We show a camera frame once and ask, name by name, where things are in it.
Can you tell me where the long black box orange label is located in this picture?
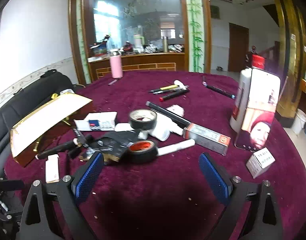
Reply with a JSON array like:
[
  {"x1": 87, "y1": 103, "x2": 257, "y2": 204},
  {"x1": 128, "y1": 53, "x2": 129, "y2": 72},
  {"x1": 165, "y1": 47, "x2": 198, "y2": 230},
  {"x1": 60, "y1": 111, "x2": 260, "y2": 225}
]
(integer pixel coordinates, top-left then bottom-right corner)
[{"x1": 146, "y1": 101, "x2": 231, "y2": 155}]

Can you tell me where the wooden cabinet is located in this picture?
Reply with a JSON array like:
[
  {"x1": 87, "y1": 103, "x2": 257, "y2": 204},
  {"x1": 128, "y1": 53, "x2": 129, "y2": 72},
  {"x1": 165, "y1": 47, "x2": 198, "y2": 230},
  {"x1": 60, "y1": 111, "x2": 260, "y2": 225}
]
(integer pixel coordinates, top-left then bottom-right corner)
[{"x1": 88, "y1": 52, "x2": 186, "y2": 83}]

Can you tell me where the large white bottle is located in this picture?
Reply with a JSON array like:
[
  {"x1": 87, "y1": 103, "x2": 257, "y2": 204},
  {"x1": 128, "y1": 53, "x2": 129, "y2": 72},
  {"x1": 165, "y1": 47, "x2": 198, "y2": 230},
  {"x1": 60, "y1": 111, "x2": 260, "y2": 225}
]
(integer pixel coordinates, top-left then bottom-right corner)
[{"x1": 229, "y1": 69, "x2": 253, "y2": 132}]

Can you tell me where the white plastic bottle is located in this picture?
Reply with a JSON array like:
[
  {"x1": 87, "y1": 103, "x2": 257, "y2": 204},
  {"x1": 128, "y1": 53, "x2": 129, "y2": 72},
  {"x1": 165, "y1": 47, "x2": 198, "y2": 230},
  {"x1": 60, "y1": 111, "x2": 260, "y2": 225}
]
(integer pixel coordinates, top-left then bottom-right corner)
[{"x1": 149, "y1": 115, "x2": 185, "y2": 142}]

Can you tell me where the crumpled white tissue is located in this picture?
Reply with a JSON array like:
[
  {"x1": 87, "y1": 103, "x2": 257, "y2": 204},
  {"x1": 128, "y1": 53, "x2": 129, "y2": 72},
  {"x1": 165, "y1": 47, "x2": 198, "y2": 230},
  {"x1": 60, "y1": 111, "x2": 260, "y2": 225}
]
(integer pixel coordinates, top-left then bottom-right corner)
[{"x1": 165, "y1": 104, "x2": 185, "y2": 117}]

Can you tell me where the small white carton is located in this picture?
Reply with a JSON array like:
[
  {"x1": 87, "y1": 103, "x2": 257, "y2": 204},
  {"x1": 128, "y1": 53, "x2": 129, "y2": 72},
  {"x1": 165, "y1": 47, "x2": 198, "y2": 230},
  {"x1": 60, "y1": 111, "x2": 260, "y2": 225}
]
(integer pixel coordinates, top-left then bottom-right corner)
[{"x1": 45, "y1": 154, "x2": 60, "y2": 183}]

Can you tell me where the white bucket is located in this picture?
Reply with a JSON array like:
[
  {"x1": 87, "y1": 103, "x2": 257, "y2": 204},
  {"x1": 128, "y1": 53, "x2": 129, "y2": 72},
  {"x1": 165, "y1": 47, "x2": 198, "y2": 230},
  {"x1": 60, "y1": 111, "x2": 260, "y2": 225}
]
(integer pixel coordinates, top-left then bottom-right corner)
[{"x1": 292, "y1": 109, "x2": 306, "y2": 135}]

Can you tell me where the wooden stair railing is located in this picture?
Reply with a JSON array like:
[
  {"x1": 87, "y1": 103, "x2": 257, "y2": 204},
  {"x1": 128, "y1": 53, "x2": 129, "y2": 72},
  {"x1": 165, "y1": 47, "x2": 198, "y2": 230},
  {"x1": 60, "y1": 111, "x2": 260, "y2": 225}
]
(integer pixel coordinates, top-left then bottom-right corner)
[{"x1": 259, "y1": 41, "x2": 281, "y2": 70}]

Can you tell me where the red capped bottle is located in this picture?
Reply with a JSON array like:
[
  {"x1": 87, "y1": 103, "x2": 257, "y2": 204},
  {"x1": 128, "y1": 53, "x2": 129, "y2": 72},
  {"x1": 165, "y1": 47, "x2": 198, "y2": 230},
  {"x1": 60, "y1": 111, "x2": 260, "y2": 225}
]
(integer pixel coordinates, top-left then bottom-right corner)
[{"x1": 251, "y1": 54, "x2": 265, "y2": 69}]

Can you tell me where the blue cardboard box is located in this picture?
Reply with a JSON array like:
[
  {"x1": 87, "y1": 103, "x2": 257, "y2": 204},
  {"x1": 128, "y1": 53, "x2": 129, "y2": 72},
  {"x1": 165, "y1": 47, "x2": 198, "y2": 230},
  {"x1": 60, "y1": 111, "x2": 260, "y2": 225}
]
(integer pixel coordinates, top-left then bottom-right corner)
[{"x1": 89, "y1": 36, "x2": 111, "y2": 57}]

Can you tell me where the black marker red cap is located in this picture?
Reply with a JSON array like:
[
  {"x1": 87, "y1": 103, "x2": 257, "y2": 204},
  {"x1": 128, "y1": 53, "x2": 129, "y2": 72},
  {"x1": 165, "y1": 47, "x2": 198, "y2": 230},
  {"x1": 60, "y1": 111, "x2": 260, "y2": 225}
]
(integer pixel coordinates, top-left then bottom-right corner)
[{"x1": 159, "y1": 90, "x2": 190, "y2": 102}]

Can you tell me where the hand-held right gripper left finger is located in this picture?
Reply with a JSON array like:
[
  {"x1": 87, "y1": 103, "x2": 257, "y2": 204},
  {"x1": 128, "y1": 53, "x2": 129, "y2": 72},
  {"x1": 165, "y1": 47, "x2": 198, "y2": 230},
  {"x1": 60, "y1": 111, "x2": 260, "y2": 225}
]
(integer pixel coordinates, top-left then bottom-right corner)
[{"x1": 15, "y1": 151, "x2": 104, "y2": 240}]

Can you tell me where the clear pen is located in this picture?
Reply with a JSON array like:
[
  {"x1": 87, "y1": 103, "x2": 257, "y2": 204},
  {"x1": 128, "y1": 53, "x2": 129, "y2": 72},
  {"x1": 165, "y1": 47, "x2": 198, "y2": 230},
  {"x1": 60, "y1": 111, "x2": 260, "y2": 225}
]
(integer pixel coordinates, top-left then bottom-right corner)
[{"x1": 152, "y1": 88, "x2": 191, "y2": 95}]

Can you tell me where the black foil packet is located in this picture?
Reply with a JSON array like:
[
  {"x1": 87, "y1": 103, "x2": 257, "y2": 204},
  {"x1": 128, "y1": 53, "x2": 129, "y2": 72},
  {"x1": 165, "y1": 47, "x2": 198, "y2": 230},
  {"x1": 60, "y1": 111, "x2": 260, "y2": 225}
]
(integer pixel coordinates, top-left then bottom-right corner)
[{"x1": 86, "y1": 131, "x2": 143, "y2": 165}]

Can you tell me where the small silver medicine box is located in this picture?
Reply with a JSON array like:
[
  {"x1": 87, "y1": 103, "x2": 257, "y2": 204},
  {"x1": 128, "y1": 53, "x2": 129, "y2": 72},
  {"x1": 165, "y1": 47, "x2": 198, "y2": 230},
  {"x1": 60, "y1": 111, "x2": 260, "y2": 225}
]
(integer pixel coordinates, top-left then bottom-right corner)
[{"x1": 246, "y1": 147, "x2": 276, "y2": 179}]

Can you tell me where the small white plastic piece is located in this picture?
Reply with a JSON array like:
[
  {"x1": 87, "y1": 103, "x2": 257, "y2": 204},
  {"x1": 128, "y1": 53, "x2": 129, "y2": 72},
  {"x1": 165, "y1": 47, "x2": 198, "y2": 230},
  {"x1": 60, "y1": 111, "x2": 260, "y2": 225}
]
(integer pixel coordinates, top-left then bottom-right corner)
[{"x1": 173, "y1": 80, "x2": 190, "y2": 90}]

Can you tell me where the maroon tablecloth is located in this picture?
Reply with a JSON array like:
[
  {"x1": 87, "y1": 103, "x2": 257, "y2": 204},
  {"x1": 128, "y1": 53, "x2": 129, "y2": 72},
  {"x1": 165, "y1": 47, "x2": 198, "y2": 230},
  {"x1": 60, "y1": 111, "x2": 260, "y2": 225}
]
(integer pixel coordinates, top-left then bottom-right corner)
[{"x1": 3, "y1": 70, "x2": 306, "y2": 240}]

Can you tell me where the gold rimmed white box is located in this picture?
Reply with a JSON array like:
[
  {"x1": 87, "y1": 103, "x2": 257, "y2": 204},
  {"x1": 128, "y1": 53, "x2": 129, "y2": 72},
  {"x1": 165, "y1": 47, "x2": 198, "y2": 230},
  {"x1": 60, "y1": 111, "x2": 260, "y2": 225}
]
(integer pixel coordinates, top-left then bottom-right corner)
[{"x1": 10, "y1": 94, "x2": 93, "y2": 168}]

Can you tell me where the white medicine box blue label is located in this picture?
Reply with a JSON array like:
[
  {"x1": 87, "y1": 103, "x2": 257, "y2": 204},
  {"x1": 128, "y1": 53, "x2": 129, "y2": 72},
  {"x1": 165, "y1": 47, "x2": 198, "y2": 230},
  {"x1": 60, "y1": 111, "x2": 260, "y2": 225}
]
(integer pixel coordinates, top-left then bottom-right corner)
[{"x1": 74, "y1": 112, "x2": 117, "y2": 132}]

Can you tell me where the white green pitcher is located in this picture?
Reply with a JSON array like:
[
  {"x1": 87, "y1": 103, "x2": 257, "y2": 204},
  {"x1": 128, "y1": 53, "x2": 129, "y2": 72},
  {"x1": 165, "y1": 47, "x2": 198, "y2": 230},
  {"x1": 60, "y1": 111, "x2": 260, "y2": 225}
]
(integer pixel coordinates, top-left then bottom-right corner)
[{"x1": 133, "y1": 34, "x2": 144, "y2": 53}]

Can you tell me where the smartphone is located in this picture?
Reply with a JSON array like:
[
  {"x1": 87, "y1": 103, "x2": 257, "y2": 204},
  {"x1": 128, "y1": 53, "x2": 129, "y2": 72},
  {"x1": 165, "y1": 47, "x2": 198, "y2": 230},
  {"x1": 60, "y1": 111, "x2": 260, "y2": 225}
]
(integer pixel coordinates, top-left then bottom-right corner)
[{"x1": 234, "y1": 67, "x2": 281, "y2": 152}]

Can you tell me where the pink thermos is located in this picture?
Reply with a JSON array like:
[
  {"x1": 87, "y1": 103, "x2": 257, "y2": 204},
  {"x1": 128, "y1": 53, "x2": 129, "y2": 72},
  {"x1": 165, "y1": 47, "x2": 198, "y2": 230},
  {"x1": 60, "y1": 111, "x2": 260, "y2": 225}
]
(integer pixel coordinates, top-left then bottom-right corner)
[{"x1": 110, "y1": 51, "x2": 123, "y2": 79}]

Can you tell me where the yellow black pen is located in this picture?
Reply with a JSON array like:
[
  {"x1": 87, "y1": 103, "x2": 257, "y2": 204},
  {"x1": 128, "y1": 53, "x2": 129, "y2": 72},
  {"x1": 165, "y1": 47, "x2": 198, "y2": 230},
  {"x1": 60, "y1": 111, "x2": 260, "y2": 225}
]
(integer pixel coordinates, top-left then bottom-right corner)
[{"x1": 148, "y1": 85, "x2": 180, "y2": 93}]

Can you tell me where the wooden framed mirror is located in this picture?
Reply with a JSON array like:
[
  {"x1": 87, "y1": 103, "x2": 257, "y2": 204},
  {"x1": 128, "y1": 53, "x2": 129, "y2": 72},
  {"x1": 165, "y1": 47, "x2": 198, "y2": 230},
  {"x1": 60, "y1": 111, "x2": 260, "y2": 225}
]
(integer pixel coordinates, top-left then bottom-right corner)
[{"x1": 69, "y1": 0, "x2": 212, "y2": 85}]

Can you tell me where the white silver tube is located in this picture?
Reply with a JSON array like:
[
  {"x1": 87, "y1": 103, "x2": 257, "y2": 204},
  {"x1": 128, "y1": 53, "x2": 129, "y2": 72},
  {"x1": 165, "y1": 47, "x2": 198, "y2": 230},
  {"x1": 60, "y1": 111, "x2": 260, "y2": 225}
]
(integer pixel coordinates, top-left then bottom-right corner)
[{"x1": 157, "y1": 139, "x2": 195, "y2": 157}]

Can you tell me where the long black pen blue tip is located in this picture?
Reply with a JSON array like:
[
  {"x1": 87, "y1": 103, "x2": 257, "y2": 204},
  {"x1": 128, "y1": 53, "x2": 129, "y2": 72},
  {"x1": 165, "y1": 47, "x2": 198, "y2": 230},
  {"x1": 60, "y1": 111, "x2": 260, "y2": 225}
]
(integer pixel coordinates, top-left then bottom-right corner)
[{"x1": 207, "y1": 84, "x2": 236, "y2": 99}]

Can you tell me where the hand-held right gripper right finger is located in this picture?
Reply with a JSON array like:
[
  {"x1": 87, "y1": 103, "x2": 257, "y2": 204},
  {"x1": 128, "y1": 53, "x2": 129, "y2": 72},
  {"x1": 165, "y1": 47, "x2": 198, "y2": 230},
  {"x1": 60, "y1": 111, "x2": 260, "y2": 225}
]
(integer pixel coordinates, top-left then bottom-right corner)
[{"x1": 198, "y1": 152, "x2": 285, "y2": 240}]

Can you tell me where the wooden door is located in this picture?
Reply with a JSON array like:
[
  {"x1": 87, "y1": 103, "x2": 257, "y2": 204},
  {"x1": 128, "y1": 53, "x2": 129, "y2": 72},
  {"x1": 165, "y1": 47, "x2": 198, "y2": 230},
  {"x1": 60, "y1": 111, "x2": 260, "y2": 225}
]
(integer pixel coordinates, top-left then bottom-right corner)
[{"x1": 229, "y1": 22, "x2": 250, "y2": 72}]

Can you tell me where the black leather sofa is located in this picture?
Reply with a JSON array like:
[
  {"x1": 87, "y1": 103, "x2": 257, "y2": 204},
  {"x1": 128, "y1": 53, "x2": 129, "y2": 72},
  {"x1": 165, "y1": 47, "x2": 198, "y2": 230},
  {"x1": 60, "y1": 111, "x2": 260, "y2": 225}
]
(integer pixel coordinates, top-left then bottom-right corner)
[{"x1": 0, "y1": 70, "x2": 77, "y2": 160}]

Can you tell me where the black tape roll red core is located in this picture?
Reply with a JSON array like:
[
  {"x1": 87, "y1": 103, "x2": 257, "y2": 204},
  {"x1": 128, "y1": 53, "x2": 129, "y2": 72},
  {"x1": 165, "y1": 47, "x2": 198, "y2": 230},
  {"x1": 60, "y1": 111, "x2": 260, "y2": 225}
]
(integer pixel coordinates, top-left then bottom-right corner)
[{"x1": 128, "y1": 141, "x2": 159, "y2": 164}]

